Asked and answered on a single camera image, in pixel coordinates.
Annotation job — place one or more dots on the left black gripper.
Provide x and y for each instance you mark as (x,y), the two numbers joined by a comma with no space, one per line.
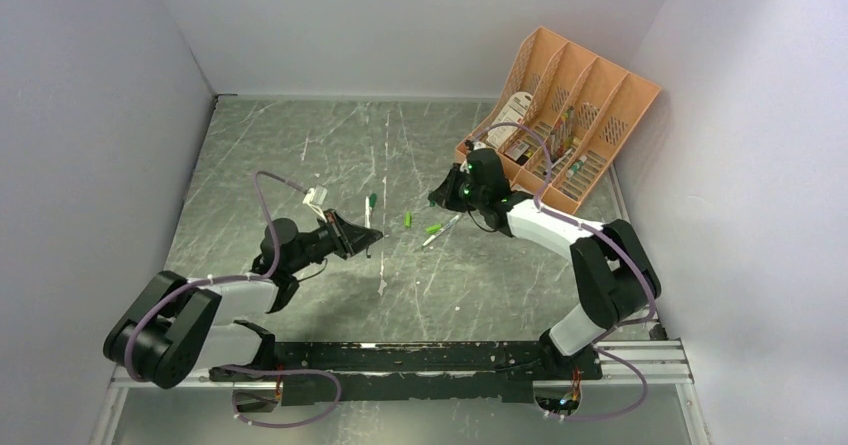
(348,238)

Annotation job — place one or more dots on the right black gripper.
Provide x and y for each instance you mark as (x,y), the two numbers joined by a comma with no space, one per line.
(444,196)

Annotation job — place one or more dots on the white marker green end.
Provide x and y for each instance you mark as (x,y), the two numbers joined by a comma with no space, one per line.
(367,212)

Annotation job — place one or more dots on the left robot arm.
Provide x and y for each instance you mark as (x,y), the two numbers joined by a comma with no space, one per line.
(178,325)

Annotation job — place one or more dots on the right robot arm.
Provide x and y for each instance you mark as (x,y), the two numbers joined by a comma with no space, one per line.
(613,274)

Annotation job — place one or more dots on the pens in organizer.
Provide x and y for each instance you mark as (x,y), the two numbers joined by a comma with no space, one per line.
(550,160)

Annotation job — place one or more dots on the white marker multicolour label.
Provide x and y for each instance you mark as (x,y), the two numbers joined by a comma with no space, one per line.
(435,235)

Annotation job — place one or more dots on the white card package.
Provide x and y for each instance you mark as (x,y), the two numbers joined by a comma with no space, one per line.
(514,111)

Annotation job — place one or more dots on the orange desk file organizer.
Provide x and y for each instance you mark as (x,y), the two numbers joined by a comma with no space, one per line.
(610,102)

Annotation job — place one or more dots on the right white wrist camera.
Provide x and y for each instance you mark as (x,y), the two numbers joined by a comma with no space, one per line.
(475,145)

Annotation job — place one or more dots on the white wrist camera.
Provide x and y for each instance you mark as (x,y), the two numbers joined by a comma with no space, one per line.
(475,145)
(314,198)

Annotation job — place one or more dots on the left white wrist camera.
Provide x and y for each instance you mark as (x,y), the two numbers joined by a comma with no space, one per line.
(314,198)

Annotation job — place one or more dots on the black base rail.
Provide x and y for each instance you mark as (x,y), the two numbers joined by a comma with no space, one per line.
(319,385)

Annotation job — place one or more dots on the aluminium frame rail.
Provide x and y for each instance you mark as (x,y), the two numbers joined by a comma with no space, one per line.
(610,362)

